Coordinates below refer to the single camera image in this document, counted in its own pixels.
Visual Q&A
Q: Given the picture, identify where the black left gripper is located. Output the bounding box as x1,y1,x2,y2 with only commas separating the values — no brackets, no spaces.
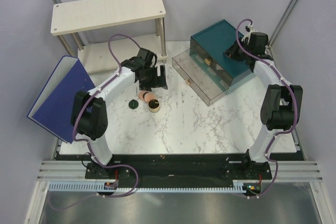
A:
139,66,167,92

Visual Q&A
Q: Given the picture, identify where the gold cosmetic jar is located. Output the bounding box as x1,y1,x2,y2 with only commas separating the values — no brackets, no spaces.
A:
148,99,160,113

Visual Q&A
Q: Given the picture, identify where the smoked clear drawer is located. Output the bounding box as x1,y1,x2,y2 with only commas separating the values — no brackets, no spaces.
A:
172,49,229,106
190,37,233,88

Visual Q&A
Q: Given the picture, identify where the pink makeup sponge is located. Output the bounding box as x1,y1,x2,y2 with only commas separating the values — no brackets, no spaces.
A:
145,92,156,103
138,91,146,101

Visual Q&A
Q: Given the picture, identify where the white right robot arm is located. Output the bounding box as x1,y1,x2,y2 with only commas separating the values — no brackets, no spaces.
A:
224,25,303,179

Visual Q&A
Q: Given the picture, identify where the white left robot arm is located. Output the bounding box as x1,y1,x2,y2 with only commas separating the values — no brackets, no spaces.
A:
70,48,167,178

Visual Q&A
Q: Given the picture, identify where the teal drawer cabinet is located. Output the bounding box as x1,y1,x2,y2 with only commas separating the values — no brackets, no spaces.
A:
190,19,251,94

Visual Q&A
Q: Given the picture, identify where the dark green jar lid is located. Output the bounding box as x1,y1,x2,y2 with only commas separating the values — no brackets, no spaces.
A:
128,99,139,110

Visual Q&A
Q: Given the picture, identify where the white two-tier shelf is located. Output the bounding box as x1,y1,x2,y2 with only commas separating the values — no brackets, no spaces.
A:
50,0,167,74

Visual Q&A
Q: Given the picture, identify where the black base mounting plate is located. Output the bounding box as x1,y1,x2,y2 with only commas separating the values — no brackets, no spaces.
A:
56,152,304,188

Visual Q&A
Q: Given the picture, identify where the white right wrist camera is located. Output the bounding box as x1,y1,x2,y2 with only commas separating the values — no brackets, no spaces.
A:
244,24,257,39

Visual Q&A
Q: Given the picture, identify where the blue ring binder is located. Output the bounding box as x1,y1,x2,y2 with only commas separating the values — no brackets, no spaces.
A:
27,56,95,143

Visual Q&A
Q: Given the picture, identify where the light blue cable duct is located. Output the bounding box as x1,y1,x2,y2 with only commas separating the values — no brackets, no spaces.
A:
48,182,246,193

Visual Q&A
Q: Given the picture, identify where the aluminium front rail frame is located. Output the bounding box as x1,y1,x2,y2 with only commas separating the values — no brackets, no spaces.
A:
25,147,333,223

